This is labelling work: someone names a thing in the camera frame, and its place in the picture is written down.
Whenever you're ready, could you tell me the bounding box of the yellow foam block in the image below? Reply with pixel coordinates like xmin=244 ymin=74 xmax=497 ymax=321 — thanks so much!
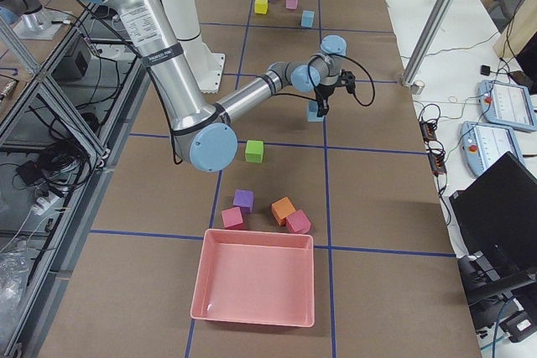
xmin=254 ymin=0 xmax=269 ymax=15

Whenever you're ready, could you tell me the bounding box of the near teach pendant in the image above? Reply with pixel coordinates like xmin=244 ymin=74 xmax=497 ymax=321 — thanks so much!
xmin=461 ymin=121 xmax=524 ymax=177

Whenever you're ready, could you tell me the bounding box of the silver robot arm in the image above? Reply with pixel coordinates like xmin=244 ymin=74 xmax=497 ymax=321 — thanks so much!
xmin=1 ymin=0 xmax=50 ymax=32
xmin=85 ymin=0 xmax=356 ymax=172

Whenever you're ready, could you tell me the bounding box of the teach pendant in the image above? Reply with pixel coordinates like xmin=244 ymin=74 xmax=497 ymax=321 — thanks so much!
xmin=461 ymin=121 xmax=524 ymax=177
xmin=477 ymin=80 xmax=536 ymax=132

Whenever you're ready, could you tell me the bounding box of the green foam block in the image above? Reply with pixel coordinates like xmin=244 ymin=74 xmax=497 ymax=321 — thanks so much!
xmin=245 ymin=139 xmax=264 ymax=163

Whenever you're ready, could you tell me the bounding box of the pink plastic tray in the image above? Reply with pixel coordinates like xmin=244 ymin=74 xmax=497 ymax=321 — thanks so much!
xmin=190 ymin=229 xmax=315 ymax=328

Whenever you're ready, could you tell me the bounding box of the right purple foam block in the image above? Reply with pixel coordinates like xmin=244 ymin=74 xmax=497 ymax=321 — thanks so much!
xmin=232 ymin=189 xmax=254 ymax=214

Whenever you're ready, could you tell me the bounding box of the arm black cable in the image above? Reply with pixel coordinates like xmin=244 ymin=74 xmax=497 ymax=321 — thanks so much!
xmin=305 ymin=54 xmax=376 ymax=108

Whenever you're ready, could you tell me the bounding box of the far teach pendant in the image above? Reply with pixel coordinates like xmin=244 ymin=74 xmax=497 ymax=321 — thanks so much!
xmin=477 ymin=80 xmax=536 ymax=132

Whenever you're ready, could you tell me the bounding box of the aluminium frame post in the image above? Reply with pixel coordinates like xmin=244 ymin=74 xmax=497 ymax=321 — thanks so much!
xmin=401 ymin=0 xmax=453 ymax=95

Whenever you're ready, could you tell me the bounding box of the light blue block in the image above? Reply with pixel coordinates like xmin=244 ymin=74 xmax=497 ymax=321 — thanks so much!
xmin=306 ymin=101 xmax=325 ymax=122
xmin=300 ymin=10 xmax=315 ymax=29

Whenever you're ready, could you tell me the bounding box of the light pink foam block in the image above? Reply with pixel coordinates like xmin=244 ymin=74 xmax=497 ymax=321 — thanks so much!
xmin=285 ymin=0 xmax=299 ymax=10

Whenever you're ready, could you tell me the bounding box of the magenta foam block near tray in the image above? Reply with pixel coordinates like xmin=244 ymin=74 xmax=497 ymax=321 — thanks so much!
xmin=285 ymin=210 xmax=311 ymax=234

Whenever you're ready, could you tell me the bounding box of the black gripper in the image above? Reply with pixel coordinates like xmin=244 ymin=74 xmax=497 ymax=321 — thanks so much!
xmin=315 ymin=83 xmax=336 ymax=117

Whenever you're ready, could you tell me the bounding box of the right orange foam block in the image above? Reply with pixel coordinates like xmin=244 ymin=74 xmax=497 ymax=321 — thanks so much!
xmin=271 ymin=197 xmax=296 ymax=226

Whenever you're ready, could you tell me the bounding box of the magenta foam block left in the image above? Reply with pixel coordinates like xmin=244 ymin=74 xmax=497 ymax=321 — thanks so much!
xmin=221 ymin=206 xmax=245 ymax=230

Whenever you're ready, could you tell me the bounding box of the black laptop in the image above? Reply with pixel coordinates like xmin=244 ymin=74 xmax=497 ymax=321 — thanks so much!
xmin=450 ymin=152 xmax=536 ymax=268

